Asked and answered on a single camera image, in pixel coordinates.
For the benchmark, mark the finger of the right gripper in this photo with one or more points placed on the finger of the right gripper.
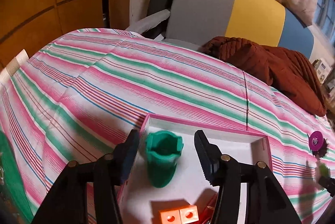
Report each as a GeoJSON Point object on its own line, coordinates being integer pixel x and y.
{"type": "Point", "coordinates": [328, 184]}

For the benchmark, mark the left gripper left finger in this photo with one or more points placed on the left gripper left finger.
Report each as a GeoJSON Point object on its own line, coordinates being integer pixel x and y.
{"type": "Point", "coordinates": [67, 202]}

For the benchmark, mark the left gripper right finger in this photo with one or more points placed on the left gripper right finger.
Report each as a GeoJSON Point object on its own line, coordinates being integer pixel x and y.
{"type": "Point", "coordinates": [266, 201]}

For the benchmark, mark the lime green round toy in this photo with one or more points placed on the lime green round toy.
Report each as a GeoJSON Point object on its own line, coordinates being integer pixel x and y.
{"type": "Point", "coordinates": [321, 170]}

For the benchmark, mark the brown massage brush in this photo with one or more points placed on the brown massage brush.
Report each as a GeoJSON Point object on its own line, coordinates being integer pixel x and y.
{"type": "Point", "coordinates": [322, 151]}

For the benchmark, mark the purple button-top toy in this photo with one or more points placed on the purple button-top toy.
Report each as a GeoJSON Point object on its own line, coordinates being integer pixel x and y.
{"type": "Point", "coordinates": [315, 141]}

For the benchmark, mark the red shiny capsule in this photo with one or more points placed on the red shiny capsule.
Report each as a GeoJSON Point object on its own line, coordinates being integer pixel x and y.
{"type": "Point", "coordinates": [207, 213]}

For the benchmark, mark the orange linking cubes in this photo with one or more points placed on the orange linking cubes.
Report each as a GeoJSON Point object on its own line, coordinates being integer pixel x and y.
{"type": "Point", "coordinates": [180, 215]}

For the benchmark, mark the teal green ribbed cup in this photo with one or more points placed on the teal green ribbed cup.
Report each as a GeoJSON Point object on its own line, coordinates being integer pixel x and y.
{"type": "Point", "coordinates": [163, 150]}

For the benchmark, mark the pink white shallow tray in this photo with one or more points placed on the pink white shallow tray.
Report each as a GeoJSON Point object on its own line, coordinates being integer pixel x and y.
{"type": "Point", "coordinates": [140, 202]}

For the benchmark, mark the striped pink green blanket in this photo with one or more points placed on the striped pink green blanket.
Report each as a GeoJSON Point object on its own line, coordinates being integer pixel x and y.
{"type": "Point", "coordinates": [81, 94]}

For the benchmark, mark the rust brown quilted jacket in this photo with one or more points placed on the rust brown quilted jacket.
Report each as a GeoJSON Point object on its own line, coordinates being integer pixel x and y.
{"type": "Point", "coordinates": [290, 72]}

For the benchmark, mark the barred window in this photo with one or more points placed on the barred window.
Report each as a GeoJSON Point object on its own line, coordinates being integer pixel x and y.
{"type": "Point", "coordinates": [324, 19]}

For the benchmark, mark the grey yellow blue headboard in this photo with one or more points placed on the grey yellow blue headboard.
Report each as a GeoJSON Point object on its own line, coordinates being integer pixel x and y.
{"type": "Point", "coordinates": [193, 23]}

